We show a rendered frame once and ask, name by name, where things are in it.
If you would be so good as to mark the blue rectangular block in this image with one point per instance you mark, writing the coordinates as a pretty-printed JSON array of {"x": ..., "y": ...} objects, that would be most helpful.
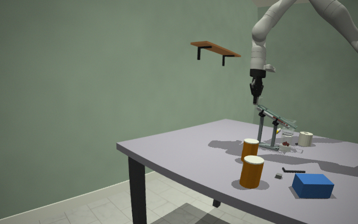
[{"x": 312, "y": 186}]

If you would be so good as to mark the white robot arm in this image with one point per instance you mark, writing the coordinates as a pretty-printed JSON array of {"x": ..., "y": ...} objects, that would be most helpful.
[{"x": 332, "y": 11}]

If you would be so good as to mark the clear glass vial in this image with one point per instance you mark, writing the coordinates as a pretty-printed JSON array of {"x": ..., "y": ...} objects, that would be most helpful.
[{"x": 285, "y": 143}]

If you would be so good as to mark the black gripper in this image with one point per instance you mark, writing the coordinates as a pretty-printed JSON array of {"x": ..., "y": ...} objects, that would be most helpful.
[{"x": 256, "y": 85}]

